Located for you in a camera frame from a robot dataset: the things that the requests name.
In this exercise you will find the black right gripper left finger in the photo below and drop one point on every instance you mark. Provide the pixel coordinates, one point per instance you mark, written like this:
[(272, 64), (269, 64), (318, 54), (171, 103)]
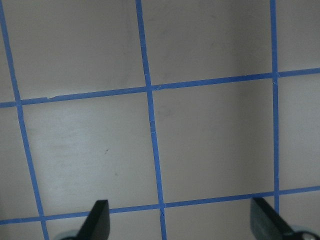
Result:
[(97, 224)]

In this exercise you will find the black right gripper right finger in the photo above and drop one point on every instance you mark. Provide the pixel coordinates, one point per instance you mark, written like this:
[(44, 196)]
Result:
[(266, 223)]

